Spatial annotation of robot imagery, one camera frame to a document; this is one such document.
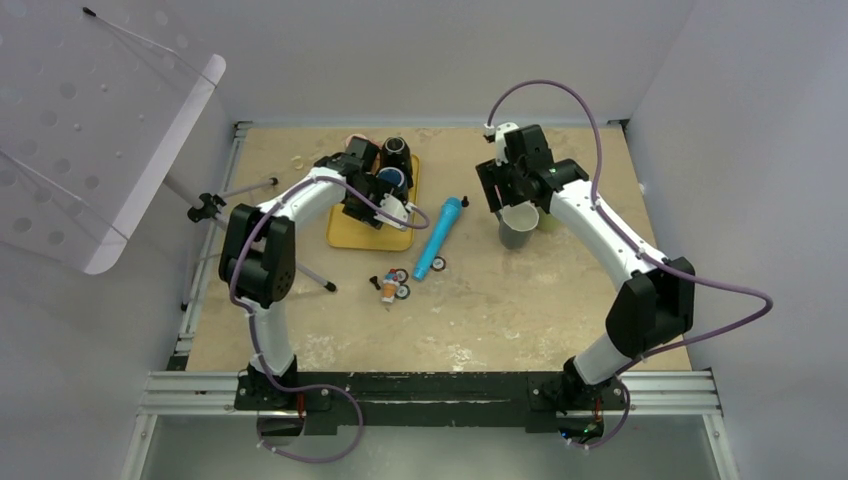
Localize dark blue mug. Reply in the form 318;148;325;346
377;167;409;200

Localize poker chip 50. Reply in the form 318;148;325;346
395;285;411;300

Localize tripod stand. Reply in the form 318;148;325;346
162;173;338;313

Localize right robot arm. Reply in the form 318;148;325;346
475;123;695;407

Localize grey mug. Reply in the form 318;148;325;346
496;202;540;250

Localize poker chip 100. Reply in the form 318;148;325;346
391;269;409;284

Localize blue toy microphone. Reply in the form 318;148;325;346
412;197;464;281

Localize light green mug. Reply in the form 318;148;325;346
536;208;563;233

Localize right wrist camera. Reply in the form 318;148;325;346
484;122;519;166

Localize poker chip by microphone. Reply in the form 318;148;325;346
430;256;446;272

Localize black mug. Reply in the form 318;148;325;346
380;136;413;175

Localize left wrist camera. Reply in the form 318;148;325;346
375;194;409;231

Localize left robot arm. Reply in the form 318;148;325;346
218;136;417;409

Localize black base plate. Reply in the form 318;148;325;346
234;368;625;438

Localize pink mug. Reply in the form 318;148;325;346
344;133;371;148

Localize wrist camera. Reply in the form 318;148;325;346
484;122;519;166
375;194;409;231

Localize ice cream cone toy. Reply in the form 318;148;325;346
381;272;401;304

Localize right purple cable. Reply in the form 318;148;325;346
486;80;774;452

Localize white perforated panel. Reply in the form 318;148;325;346
1;1;226;275

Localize yellow tray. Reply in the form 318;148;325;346
325;154;421;253

